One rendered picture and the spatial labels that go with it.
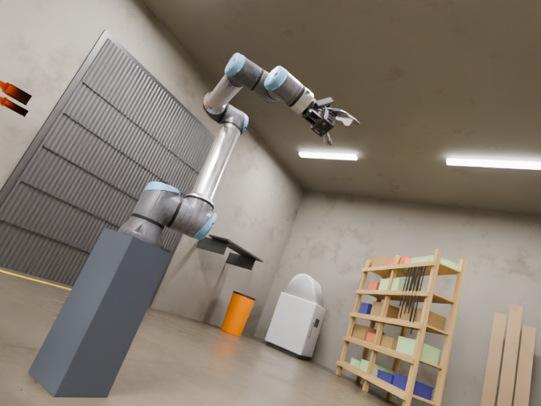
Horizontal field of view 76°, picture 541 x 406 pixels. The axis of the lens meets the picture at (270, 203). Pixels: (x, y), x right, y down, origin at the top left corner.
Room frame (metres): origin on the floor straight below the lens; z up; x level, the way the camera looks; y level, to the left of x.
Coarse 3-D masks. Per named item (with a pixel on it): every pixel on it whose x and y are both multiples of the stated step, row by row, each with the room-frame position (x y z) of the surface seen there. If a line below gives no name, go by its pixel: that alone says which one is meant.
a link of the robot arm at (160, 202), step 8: (152, 184) 1.49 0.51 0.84; (160, 184) 1.48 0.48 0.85; (144, 192) 1.50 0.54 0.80; (152, 192) 1.48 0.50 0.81; (160, 192) 1.48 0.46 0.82; (168, 192) 1.49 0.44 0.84; (176, 192) 1.52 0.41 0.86; (144, 200) 1.48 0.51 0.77; (152, 200) 1.48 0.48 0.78; (160, 200) 1.48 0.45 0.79; (168, 200) 1.50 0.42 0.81; (176, 200) 1.52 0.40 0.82; (136, 208) 1.50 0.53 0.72; (144, 208) 1.48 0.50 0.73; (152, 208) 1.48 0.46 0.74; (160, 208) 1.49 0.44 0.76; (168, 208) 1.50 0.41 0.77; (176, 208) 1.51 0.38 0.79; (152, 216) 1.48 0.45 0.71; (160, 216) 1.50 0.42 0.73; (168, 216) 1.51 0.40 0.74; (168, 224) 1.55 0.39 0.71
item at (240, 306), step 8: (232, 296) 6.64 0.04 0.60; (240, 296) 6.50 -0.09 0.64; (248, 296) 6.49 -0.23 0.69; (232, 304) 6.57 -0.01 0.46; (240, 304) 6.50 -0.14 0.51; (248, 304) 6.53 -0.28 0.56; (232, 312) 6.54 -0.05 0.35; (240, 312) 6.51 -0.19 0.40; (248, 312) 6.58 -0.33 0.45; (224, 320) 6.66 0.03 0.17; (232, 320) 6.52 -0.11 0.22; (240, 320) 6.52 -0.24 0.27; (224, 328) 6.58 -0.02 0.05; (232, 328) 6.52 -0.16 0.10; (240, 328) 6.56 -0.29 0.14; (240, 336) 6.67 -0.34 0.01
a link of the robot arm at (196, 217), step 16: (224, 112) 1.61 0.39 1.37; (240, 112) 1.65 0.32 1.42; (224, 128) 1.63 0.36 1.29; (240, 128) 1.66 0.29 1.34; (224, 144) 1.61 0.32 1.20; (208, 160) 1.61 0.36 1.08; (224, 160) 1.62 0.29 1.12; (208, 176) 1.59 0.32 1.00; (192, 192) 1.59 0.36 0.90; (208, 192) 1.58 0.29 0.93; (192, 208) 1.54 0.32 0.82; (208, 208) 1.57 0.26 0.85; (176, 224) 1.54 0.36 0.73; (192, 224) 1.55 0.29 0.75; (208, 224) 1.57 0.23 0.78
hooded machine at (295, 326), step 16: (288, 288) 7.02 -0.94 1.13; (304, 288) 6.84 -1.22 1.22; (320, 288) 7.15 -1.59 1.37; (288, 304) 6.91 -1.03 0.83; (304, 304) 6.74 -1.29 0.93; (320, 304) 7.07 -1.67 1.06; (272, 320) 7.03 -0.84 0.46; (288, 320) 6.86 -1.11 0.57; (304, 320) 6.69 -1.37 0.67; (320, 320) 7.04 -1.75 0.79; (272, 336) 6.97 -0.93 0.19; (288, 336) 6.80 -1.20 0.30; (304, 336) 6.64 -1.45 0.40; (288, 352) 6.80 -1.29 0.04; (304, 352) 6.75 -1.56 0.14
